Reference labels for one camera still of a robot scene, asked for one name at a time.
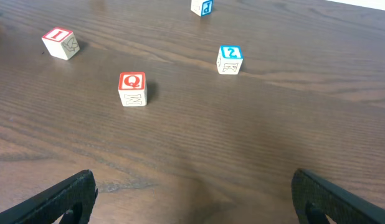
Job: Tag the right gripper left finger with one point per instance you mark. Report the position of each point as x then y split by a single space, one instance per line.
71 199

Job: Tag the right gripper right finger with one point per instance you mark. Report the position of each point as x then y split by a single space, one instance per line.
317 200

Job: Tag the red letter I block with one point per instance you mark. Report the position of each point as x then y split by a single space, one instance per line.
61 43

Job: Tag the blue number 2 block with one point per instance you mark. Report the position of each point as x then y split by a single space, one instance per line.
229 59

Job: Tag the red letter Q block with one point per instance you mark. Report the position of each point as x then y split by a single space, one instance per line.
132 89

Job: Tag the white block top right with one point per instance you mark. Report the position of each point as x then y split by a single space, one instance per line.
202 7

